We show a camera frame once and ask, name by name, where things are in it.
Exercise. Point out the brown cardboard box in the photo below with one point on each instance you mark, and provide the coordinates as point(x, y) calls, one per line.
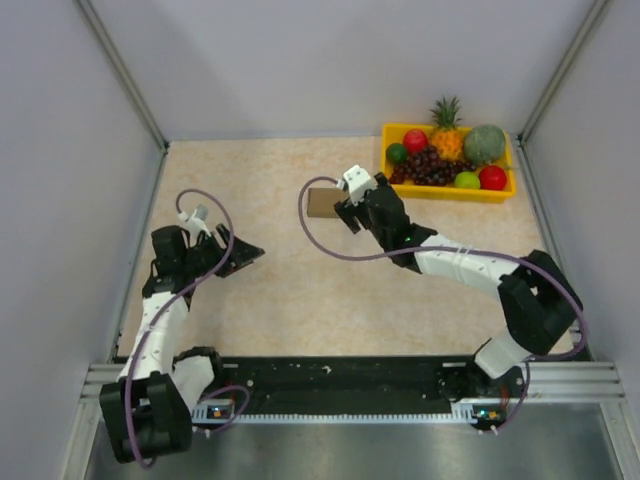
point(321, 202)

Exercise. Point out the green melon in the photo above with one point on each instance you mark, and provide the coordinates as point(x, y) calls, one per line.
point(484, 144)

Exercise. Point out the purple grape bunch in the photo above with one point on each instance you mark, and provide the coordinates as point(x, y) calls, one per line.
point(427, 168)

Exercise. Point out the white cable duct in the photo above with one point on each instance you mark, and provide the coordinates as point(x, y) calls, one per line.
point(460, 414)

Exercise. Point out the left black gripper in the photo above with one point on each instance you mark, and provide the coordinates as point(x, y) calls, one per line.
point(242, 254)

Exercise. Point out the pineapple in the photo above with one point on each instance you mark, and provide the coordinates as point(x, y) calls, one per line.
point(446, 137)

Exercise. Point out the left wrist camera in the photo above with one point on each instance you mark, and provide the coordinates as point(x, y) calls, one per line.
point(195, 222)

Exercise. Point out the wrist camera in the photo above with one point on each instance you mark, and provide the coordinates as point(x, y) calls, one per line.
point(195, 222)
point(356, 182)

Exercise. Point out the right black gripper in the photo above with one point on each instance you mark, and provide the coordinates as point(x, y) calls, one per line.
point(348, 211)

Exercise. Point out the red apple back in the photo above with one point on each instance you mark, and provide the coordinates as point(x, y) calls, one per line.
point(415, 141)

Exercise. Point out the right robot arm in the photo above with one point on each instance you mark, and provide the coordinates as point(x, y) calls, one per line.
point(537, 301)

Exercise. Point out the light green lime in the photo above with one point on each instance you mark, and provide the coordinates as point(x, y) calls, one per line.
point(467, 180)

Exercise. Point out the aluminium frame rail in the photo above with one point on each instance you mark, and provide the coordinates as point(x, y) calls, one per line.
point(550, 382)

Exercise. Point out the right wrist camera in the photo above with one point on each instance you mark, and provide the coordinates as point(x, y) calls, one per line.
point(356, 182)

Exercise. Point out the red apple front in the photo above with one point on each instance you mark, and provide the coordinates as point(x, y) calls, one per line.
point(493, 178)

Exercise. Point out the yellow plastic tray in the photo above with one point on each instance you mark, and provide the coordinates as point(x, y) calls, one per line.
point(395, 132)

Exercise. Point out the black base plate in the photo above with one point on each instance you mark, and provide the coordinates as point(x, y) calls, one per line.
point(355, 385)

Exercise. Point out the dark green lime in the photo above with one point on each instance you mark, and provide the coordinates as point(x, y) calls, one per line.
point(396, 153)

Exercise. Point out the red apple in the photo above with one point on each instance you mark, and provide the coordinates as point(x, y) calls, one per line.
point(415, 141)
point(493, 178)

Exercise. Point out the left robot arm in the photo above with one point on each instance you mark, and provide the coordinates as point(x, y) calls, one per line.
point(148, 409)

